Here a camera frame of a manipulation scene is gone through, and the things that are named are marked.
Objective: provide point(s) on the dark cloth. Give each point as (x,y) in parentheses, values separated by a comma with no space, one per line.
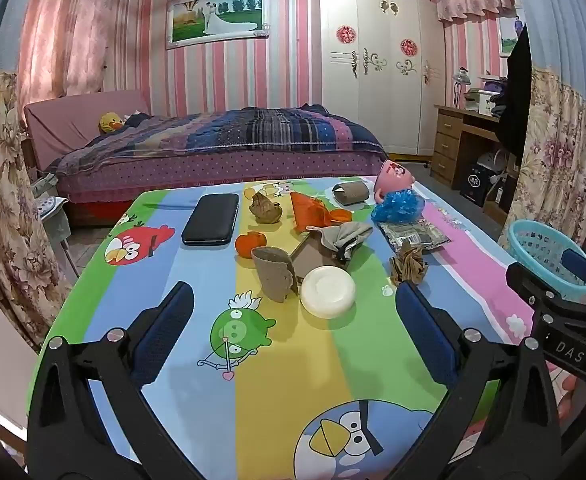
(137,120)

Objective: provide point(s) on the purple box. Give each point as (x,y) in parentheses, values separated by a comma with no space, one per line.
(493,82)

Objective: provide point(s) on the light blue plastic basket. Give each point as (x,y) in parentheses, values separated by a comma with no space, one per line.
(533,245)

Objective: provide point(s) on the desk lamp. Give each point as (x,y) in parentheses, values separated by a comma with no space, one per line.
(460,82)

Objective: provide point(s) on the wooden desk with drawers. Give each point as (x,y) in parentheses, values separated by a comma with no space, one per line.
(448,145)

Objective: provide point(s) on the floral curtain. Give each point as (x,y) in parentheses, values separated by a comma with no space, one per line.
(3,200)
(558,150)

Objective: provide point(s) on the black paper bag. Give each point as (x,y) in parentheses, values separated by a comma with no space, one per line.
(475,185)

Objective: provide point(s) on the silver snack packet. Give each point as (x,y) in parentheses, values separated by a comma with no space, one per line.
(413,235)

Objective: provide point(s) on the pink cartoon cup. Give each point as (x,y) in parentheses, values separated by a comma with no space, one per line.
(395,175)

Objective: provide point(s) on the orange tangerine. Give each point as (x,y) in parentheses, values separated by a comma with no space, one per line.
(248,246)

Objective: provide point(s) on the grey cloth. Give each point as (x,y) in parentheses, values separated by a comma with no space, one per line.
(343,237)

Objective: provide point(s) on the black zip case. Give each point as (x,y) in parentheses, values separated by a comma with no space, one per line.
(210,220)

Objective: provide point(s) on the orange plastic wrapper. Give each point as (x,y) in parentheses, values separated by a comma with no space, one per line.
(309,210)

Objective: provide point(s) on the black hanging garment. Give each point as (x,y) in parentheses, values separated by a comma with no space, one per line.
(515,100)

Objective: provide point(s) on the white fan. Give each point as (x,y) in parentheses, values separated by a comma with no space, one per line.
(490,162)

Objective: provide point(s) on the red round paper cutout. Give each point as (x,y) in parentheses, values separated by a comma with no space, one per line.
(346,33)
(409,47)

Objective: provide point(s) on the bed with purple dotted skirt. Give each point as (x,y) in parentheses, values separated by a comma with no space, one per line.
(198,175)

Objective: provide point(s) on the framed wall picture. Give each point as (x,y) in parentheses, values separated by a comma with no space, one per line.
(213,15)

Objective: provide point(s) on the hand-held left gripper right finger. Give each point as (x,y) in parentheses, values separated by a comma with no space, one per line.
(423,330)

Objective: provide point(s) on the blue plastic bag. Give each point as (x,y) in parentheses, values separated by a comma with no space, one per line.
(398,208)

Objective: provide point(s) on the person's right hand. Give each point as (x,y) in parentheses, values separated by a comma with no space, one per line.
(573,395)

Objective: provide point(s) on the small bedside stand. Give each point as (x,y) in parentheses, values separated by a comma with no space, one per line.
(53,210)

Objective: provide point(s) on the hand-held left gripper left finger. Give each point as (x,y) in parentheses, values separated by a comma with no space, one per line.
(165,330)

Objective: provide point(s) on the white wardrobe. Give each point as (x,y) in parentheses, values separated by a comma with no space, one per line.
(383,85)

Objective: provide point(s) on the patchwork quilt blanket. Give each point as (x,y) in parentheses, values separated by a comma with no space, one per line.
(248,132)

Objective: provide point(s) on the yellow duck plush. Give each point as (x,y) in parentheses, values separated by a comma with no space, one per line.
(110,123)

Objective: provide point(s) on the brown cardboard roll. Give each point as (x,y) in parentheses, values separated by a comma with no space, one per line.
(336,189)

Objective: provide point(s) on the torn brown cardboard tube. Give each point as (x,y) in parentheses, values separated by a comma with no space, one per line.
(273,275)

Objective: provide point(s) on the white box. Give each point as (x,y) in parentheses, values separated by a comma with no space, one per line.
(485,102)

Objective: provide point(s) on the colourful cartoon printed tablecloth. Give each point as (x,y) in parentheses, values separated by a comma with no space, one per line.
(173,260)

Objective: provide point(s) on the brown paper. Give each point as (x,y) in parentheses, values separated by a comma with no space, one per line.
(408,266)
(264,207)

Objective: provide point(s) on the cardboard box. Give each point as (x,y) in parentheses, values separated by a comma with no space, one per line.
(500,200)

